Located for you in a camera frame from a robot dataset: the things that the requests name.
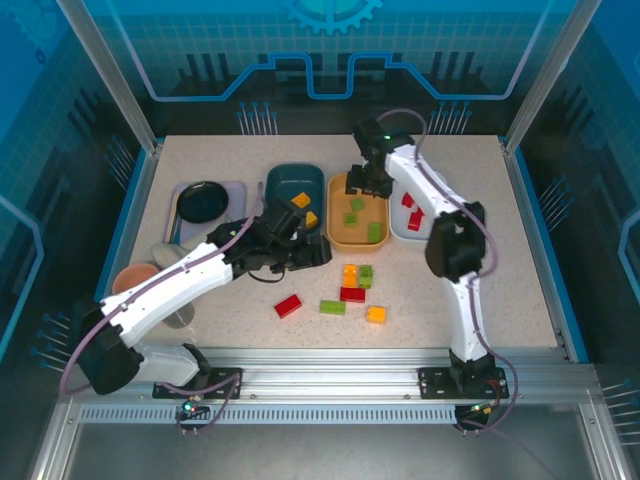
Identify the short green lego brick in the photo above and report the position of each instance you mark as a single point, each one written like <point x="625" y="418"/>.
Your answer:
<point x="357" y="204"/>
<point x="350" y="219"/>
<point x="366" y="276"/>

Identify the long orange lego brick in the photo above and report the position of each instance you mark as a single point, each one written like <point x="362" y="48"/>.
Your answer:
<point x="300" y="200"/>
<point x="350" y="275"/>

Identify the long green lego brick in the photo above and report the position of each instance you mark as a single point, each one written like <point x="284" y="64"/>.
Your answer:
<point x="374" y="232"/>
<point x="333" y="307"/>

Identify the long red lego brick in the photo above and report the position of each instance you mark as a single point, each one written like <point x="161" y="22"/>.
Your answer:
<point x="288" y="306"/>
<point x="415" y="220"/>
<point x="352" y="294"/>

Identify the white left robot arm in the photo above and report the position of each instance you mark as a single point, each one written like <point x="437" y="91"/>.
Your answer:
<point x="175" y="280"/>

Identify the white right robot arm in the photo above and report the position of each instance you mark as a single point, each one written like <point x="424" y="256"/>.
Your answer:
<point x="465" y="310"/>

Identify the white plastic container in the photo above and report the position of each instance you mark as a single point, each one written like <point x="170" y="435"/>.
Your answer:
<point x="400" y="230"/>

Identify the tan plastic container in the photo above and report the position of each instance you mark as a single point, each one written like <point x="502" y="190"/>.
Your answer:
<point x="360" y="245"/>

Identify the teal plastic container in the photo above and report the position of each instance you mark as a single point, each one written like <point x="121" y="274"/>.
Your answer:
<point x="285" y="185"/>

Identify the lavender tray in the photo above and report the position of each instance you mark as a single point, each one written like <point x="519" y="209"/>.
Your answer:
<point x="235" y="192"/>

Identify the black round plate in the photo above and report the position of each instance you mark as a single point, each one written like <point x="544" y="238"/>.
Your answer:
<point x="202" y="202"/>

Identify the grey cup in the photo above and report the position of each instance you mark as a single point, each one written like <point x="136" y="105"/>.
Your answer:
<point x="181" y="319"/>

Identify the orange cup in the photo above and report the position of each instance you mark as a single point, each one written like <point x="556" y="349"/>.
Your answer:
<point x="132" y="277"/>

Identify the aluminium mounting rail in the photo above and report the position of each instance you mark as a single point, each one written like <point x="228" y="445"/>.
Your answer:
<point x="325" y="370"/>

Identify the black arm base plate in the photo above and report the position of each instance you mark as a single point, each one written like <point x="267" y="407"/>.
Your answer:
<point x="225" y="382"/>
<point x="435" y="382"/>

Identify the aluminium frame post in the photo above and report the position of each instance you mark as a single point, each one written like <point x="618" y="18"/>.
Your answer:
<point x="110" y="75"/>
<point x="545" y="75"/>

